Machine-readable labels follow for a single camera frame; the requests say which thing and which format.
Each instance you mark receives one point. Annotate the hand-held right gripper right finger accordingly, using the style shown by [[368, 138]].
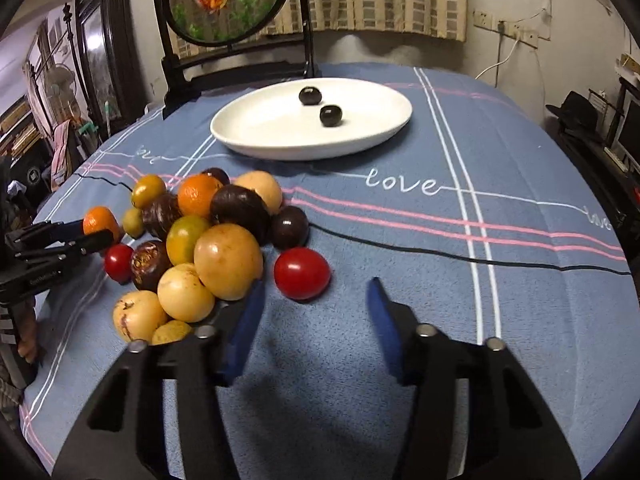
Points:
[[385, 325]]

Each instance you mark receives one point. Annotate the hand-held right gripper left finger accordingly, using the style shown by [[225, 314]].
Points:
[[246, 325]]

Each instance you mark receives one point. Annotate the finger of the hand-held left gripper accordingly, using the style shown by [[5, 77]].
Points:
[[85, 245], [67, 230]]

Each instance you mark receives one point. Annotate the small orange tangerine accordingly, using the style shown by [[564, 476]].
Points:
[[100, 219]]

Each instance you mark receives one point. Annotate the small red cherry tomato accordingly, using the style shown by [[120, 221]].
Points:
[[117, 264]]

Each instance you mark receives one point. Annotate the small yellow-green fruit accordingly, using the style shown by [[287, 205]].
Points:
[[132, 222]]

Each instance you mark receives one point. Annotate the large yellow passion fruit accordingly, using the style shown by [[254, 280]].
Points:
[[228, 260]]

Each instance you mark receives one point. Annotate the large red cherry tomato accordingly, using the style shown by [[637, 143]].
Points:
[[302, 274]]

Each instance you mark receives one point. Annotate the yellow-orange tomato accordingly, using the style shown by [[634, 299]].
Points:
[[148, 191]]

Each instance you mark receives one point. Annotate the green-yellow tangerine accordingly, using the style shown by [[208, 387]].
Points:
[[186, 239]]

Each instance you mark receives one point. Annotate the large dark purple passion fruit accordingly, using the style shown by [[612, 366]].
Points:
[[239, 210]]

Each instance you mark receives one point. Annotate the small dark purple fruit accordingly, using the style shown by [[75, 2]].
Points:
[[216, 175]]

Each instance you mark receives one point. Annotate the white oval plate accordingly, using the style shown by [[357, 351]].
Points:
[[270, 125]]

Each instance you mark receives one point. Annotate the person's left hand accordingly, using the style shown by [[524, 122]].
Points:
[[28, 342]]

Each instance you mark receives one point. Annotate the brown-topped purple passion fruit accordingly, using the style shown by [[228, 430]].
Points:
[[149, 265]]

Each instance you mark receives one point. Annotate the small yellow longan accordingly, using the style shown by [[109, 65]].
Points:
[[171, 333]]

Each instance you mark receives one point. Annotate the pink hanging cloth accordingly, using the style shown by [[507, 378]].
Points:
[[61, 155]]

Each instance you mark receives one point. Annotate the spotted yellow passion fruit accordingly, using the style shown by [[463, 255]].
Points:
[[139, 316]]

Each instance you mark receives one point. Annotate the person's striped clothing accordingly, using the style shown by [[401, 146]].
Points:
[[10, 395]]

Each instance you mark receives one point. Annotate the blue striped blanket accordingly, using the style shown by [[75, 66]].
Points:
[[500, 280]]

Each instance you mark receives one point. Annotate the large orange tangerine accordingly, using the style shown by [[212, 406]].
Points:
[[199, 194]]

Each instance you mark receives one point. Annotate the standing fan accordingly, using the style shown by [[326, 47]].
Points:
[[60, 82]]

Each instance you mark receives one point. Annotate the dark wooden cabinet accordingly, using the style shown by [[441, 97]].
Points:
[[107, 50]]

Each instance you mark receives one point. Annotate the dark glossy grape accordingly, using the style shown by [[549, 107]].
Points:
[[330, 115], [310, 95]]

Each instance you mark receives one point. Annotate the round embroidered screen on stand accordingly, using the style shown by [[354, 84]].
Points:
[[225, 0]]

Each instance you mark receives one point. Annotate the black hat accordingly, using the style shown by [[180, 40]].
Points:
[[575, 107]]

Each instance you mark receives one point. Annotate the computer monitor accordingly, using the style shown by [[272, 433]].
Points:
[[627, 130]]

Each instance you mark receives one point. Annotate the wide wall socket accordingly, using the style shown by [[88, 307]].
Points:
[[520, 34]]

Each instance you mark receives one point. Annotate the small wall socket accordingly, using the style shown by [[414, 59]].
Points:
[[482, 18]]

